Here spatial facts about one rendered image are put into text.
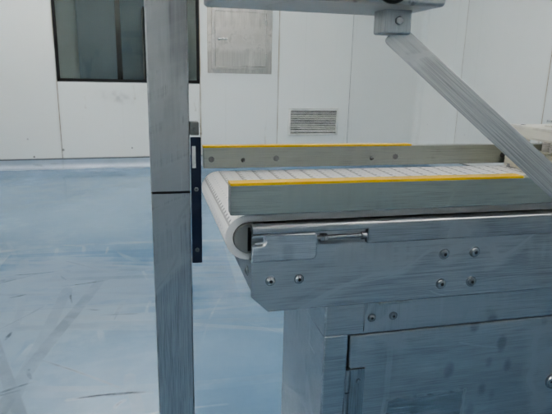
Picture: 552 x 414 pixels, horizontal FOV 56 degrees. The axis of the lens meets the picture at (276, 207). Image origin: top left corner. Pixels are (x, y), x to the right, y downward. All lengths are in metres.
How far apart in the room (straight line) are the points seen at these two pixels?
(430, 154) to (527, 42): 4.37
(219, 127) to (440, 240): 5.16
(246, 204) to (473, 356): 0.41
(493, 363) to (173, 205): 0.52
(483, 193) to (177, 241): 0.46
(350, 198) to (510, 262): 0.23
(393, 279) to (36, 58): 5.20
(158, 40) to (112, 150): 4.87
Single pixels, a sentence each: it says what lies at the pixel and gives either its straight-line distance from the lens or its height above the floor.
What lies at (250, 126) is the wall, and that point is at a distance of 5.78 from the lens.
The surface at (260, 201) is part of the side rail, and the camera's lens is 0.54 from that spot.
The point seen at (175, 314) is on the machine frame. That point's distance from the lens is 0.88.
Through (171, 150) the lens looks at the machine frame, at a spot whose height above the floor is 0.86.
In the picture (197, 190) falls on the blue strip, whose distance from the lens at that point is 0.81.
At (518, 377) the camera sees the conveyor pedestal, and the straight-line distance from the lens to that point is 0.86.
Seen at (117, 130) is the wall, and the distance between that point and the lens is 5.62.
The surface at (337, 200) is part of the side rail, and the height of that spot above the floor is 0.85.
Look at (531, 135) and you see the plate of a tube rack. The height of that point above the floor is 0.89.
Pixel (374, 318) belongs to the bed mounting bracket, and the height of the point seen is 0.69.
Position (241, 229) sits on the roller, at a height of 0.82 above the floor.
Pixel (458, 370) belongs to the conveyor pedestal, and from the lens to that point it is 0.79.
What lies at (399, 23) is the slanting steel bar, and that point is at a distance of 0.57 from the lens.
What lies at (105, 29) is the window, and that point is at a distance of 5.60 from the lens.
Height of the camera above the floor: 0.98
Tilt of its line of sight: 14 degrees down
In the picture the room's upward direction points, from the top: 1 degrees clockwise
